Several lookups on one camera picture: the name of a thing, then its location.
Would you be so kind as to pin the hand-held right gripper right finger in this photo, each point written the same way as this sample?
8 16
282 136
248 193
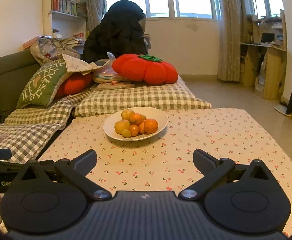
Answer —
203 161

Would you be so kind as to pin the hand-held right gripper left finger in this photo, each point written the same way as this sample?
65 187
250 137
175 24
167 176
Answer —
86 161

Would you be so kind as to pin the orange tomato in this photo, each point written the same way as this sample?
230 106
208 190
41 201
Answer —
141 128
134 130

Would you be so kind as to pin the white plate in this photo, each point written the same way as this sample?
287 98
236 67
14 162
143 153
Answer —
158 120

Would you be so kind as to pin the small yellow apple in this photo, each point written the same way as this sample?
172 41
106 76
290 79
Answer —
127 114

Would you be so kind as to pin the orange mandarin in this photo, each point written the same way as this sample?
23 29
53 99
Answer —
151 126
136 118

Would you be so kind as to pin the cherry print tablecloth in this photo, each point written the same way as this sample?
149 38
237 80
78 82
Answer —
211 135

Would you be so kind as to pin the grey checked blanket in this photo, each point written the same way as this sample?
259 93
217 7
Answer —
23 135

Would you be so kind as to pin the green sofa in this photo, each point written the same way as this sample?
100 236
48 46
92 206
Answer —
3 80

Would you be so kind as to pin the red round cushion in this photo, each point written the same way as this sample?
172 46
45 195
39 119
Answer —
73 85

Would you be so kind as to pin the flat stack of books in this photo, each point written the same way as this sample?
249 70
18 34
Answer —
111 86

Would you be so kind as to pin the green embroidered pillow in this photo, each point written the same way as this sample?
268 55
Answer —
40 85

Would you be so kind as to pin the grey checked cushion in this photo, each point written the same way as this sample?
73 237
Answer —
141 97

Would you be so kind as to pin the clear plastic bag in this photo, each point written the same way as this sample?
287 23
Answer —
106 72

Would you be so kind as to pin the beige floral cloth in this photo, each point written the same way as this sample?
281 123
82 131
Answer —
76 63

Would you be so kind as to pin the red tomato plush cushion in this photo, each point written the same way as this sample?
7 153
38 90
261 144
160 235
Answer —
146 68

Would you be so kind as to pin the clear storage bag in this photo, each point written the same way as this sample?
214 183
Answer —
48 50

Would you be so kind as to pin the wooden shelf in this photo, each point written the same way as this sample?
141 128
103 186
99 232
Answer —
273 67

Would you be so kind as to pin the chair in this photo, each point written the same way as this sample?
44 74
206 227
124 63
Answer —
147 42

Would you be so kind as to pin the black jacket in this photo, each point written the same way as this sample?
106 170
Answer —
116 30

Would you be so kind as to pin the beige curtain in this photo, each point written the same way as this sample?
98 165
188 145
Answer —
233 30
94 5

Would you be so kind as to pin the white bookshelf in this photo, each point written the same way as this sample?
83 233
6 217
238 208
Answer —
48 22

